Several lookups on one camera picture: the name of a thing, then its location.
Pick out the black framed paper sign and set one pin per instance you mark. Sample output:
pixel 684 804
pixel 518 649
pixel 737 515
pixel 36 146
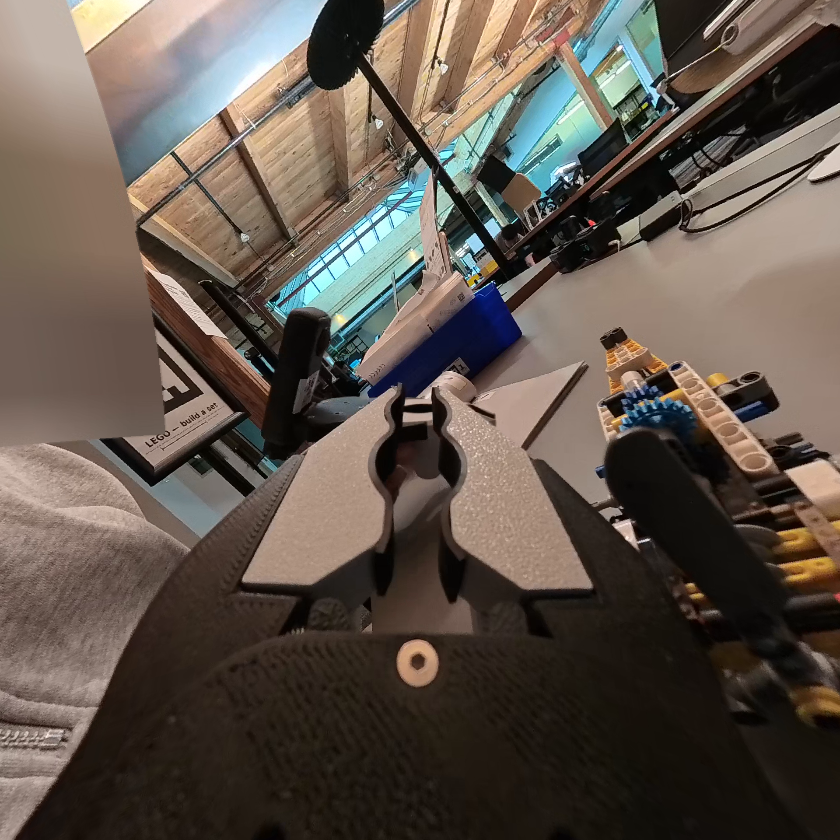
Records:
pixel 190 420

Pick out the dark grey power adapter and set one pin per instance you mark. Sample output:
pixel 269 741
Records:
pixel 659 220

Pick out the yellow white lego plane model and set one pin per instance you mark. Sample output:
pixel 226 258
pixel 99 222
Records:
pixel 695 407

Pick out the blue plastic bin with tag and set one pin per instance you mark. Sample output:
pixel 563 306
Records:
pixel 485 328

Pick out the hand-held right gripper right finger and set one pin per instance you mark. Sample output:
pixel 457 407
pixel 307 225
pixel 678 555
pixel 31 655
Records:
pixel 518 525

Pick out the printed paper sheet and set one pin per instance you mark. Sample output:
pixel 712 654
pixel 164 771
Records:
pixel 187 305

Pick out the wooden board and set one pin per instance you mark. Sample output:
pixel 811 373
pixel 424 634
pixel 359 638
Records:
pixel 236 367

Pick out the lego instruction booklet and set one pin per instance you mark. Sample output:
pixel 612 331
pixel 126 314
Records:
pixel 531 407

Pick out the black round-top pole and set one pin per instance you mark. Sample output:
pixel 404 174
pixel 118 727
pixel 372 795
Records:
pixel 344 39

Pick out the black charger dock green light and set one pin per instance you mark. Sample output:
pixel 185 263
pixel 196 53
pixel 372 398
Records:
pixel 600 239

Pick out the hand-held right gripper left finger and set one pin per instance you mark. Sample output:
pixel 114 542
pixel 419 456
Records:
pixel 315 525

